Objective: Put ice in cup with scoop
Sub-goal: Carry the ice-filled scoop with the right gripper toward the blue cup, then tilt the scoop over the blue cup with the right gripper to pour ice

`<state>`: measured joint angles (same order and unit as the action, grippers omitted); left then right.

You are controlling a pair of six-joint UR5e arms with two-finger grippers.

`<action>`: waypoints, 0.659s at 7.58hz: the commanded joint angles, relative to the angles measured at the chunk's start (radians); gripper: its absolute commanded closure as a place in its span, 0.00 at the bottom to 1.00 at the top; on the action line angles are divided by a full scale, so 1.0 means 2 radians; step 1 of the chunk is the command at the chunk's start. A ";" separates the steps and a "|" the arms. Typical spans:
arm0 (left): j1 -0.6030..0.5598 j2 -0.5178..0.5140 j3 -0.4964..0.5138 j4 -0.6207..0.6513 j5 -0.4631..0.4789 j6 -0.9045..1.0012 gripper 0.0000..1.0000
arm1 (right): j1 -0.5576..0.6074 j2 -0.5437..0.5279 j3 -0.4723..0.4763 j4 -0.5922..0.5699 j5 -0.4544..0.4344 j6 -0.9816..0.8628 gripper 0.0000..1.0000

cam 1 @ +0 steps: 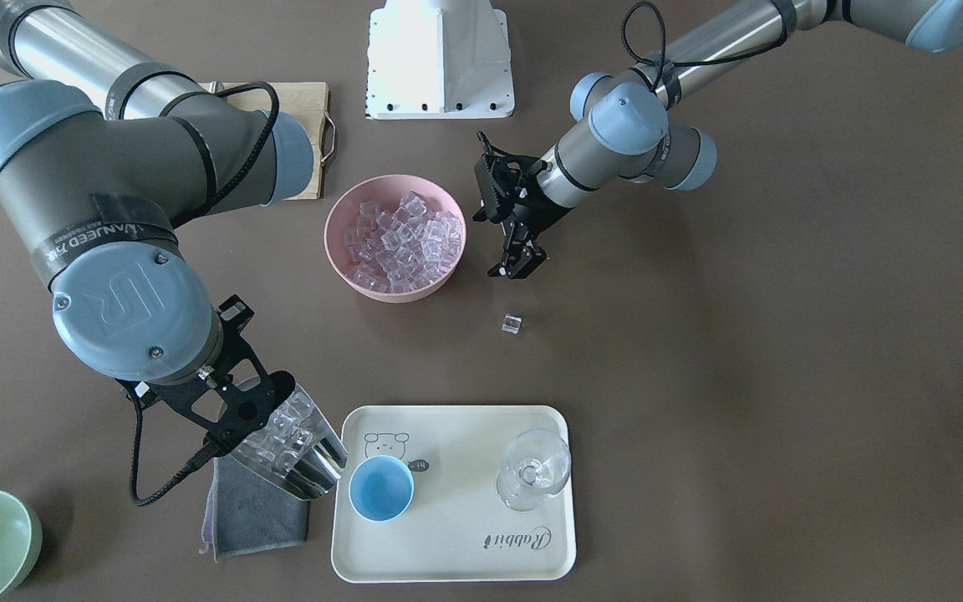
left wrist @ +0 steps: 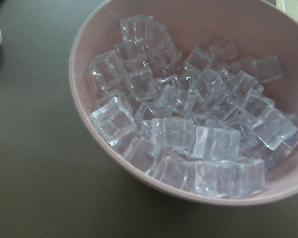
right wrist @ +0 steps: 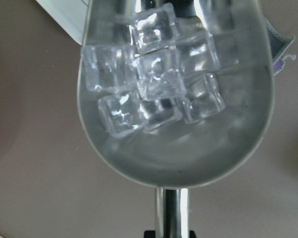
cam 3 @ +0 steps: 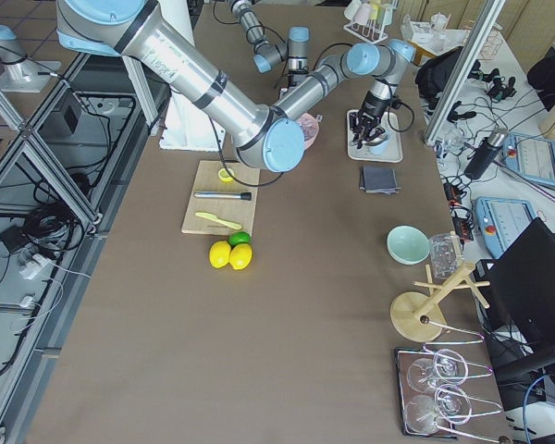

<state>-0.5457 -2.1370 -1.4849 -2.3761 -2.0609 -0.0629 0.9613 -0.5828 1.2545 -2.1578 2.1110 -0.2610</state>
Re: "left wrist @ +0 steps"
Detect pink bowl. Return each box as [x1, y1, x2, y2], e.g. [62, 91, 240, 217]
[69, 0, 298, 206]

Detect pile of clear ice cubes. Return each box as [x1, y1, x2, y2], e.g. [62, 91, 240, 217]
[87, 15, 298, 198]

